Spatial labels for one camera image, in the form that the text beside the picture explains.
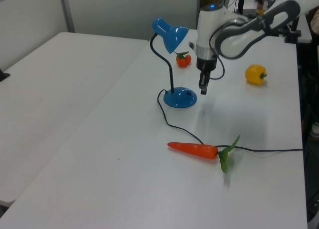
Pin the blue desk lamp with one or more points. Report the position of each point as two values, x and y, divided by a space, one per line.
180 99

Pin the toy tangerine cluster with leaves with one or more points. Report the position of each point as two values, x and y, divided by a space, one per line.
183 61

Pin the black stand pole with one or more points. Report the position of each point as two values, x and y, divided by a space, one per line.
241 0

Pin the orange toy carrot green leaves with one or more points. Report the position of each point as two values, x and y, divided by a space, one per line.
194 149

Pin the black table clamp mount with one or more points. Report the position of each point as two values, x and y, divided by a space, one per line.
3 75
292 34

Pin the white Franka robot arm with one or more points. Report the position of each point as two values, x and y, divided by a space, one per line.
207 22

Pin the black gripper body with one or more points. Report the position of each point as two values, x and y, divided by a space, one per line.
206 64

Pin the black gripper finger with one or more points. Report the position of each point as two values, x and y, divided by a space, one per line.
208 78
203 88

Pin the yellow toy bell pepper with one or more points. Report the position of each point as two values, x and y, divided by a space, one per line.
253 74

